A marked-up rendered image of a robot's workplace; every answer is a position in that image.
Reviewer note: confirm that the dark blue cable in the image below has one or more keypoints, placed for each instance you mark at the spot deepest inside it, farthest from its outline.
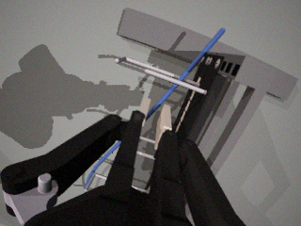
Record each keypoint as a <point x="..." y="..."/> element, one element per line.
<point x="185" y="73"/>

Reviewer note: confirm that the dark grey metal rack frame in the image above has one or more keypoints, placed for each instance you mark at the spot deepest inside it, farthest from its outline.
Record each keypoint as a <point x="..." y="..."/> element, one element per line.
<point x="200" y="98"/>

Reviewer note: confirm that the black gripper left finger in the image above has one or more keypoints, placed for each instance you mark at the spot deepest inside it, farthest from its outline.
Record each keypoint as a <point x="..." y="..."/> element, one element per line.
<point x="32" y="186"/>

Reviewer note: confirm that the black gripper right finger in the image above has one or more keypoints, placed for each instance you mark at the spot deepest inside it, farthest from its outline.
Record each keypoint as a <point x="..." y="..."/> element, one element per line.
<point x="207" y="202"/>

